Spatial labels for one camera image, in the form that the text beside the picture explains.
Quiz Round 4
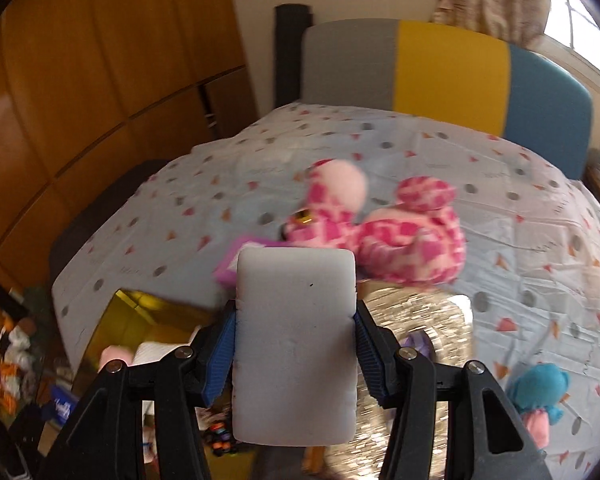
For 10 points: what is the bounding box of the white sponge block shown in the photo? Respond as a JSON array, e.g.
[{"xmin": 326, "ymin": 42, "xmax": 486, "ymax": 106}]
[{"xmin": 231, "ymin": 246, "xmax": 358, "ymax": 448}]

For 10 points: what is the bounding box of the pink spotted plush toy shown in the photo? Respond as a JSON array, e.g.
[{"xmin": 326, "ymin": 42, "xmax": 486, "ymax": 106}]
[{"xmin": 279, "ymin": 158, "xmax": 468, "ymax": 287}]

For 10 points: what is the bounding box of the grey yellow blue headboard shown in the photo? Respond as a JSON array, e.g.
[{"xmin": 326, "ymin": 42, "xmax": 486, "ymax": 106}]
[{"xmin": 299, "ymin": 18, "xmax": 594, "ymax": 182}]

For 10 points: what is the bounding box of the purple carton box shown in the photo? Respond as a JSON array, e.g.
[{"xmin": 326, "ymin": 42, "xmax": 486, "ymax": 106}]
[{"xmin": 213, "ymin": 233, "xmax": 282, "ymax": 289}]

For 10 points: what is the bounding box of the white waffle cloth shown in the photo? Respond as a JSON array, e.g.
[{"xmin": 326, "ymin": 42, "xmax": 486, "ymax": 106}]
[{"xmin": 132, "ymin": 340, "xmax": 191, "ymax": 367}]

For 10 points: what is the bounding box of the window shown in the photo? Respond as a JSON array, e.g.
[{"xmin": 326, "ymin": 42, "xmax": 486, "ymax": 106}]
[{"xmin": 544, "ymin": 0, "xmax": 600, "ymax": 77}]

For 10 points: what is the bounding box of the floor clutter pile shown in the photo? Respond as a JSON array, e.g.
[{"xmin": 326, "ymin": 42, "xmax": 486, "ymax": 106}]
[{"xmin": 0, "ymin": 285, "xmax": 56, "ymax": 421}]

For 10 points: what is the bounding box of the wooden wardrobe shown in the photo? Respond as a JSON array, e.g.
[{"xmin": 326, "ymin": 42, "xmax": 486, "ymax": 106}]
[{"xmin": 0, "ymin": 0, "xmax": 259, "ymax": 281}]

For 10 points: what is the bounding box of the gold tin box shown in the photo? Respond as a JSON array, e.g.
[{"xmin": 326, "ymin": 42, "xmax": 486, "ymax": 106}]
[{"xmin": 79, "ymin": 287, "xmax": 261, "ymax": 480}]

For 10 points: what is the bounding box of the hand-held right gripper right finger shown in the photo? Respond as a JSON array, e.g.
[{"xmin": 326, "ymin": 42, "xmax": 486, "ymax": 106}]
[{"xmin": 354, "ymin": 300, "xmax": 553, "ymax": 480}]

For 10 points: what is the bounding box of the small multicoloured item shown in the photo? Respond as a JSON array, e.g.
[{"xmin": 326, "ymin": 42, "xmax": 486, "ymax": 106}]
[{"xmin": 202, "ymin": 422, "xmax": 242, "ymax": 457}]

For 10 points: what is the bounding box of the teal and pink plush doll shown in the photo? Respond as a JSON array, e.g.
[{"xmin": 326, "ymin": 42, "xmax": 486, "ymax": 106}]
[{"xmin": 506, "ymin": 362, "xmax": 572, "ymax": 449}]

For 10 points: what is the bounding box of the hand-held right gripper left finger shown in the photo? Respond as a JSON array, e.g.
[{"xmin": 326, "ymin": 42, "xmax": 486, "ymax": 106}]
[{"xmin": 37, "ymin": 300, "xmax": 238, "ymax": 480}]

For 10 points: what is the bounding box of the gold sequin bag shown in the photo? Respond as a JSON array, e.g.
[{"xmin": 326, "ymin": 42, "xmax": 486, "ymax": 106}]
[{"xmin": 307, "ymin": 282, "xmax": 477, "ymax": 473}]

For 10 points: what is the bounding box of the pink fuzzy sock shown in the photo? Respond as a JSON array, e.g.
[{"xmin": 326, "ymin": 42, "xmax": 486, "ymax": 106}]
[{"xmin": 99, "ymin": 344, "xmax": 135, "ymax": 368}]

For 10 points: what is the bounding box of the blue tissue packet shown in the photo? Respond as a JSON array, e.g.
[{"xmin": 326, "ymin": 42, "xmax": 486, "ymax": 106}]
[{"xmin": 46, "ymin": 384, "xmax": 79, "ymax": 427}]

